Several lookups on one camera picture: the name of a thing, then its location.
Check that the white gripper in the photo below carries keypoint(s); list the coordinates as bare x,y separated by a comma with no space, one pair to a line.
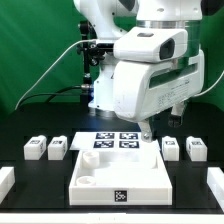
142,90

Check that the white square tabletop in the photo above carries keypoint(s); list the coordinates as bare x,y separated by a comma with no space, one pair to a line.
120,177

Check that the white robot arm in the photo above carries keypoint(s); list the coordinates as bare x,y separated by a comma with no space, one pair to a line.
112,19

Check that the white obstacle bar right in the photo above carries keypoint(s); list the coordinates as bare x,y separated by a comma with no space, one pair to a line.
215,181

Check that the white obstacle bar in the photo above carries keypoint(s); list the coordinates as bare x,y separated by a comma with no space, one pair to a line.
215,181
7,180

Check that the white sheet with markers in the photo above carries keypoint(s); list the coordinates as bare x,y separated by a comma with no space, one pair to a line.
111,141

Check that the white obstacle bar left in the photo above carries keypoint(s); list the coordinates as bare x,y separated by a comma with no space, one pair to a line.
7,180

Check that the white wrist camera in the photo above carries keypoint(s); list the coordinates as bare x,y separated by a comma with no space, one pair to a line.
151,45

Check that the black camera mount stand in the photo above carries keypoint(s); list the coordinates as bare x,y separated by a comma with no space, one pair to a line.
98,66

